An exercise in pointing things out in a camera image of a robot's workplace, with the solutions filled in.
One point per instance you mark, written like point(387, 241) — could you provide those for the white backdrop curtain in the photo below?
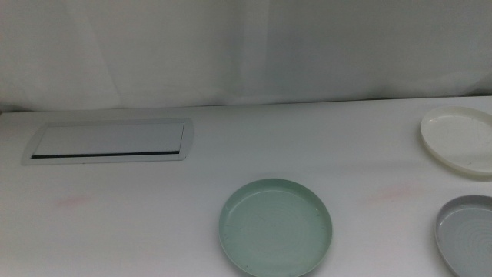
point(269, 46)

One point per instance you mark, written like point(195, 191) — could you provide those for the pale green shallow bowl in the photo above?
point(274, 231)

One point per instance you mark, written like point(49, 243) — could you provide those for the white shallow bowl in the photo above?
point(457, 138)

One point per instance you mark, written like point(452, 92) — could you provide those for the grey shallow bowl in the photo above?
point(469, 234)

